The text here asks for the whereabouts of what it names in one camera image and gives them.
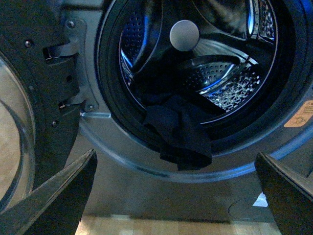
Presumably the orange warning sticker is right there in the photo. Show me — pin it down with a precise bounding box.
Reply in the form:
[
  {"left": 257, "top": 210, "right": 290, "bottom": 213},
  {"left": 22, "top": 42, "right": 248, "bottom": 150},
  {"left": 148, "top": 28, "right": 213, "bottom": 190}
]
[{"left": 284, "top": 100, "right": 313, "bottom": 128}]

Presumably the grey front-load washing machine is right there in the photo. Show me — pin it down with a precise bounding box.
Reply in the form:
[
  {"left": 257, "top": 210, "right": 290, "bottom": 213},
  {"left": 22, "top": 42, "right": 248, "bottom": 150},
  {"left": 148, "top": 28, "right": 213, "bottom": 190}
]
[{"left": 60, "top": 0, "right": 313, "bottom": 222}]

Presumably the dark navy knitted garment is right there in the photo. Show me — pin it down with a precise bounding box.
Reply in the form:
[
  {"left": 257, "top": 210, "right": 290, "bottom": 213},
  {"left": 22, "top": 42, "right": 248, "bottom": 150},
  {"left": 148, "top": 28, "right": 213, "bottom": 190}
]
[{"left": 134, "top": 51, "right": 219, "bottom": 171}]

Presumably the white paper sticker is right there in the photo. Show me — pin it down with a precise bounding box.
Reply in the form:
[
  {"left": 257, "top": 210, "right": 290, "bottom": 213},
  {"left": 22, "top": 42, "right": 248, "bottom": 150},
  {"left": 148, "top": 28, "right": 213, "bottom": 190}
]
[{"left": 252, "top": 192, "right": 268, "bottom": 208}]

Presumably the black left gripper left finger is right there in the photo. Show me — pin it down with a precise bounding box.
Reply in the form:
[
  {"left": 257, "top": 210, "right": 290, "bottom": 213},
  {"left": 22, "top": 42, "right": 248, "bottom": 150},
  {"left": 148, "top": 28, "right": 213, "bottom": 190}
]
[{"left": 0, "top": 149, "right": 98, "bottom": 235}]

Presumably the washing machine glass door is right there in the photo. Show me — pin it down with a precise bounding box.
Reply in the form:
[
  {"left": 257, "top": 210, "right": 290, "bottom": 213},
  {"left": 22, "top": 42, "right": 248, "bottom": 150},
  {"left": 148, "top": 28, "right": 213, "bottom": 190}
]
[{"left": 0, "top": 0, "right": 80, "bottom": 210}]

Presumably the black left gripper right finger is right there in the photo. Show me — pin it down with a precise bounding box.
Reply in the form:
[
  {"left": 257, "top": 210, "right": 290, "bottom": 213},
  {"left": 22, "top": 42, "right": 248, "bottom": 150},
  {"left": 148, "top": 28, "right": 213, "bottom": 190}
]
[{"left": 254, "top": 152, "right": 313, "bottom": 235}]

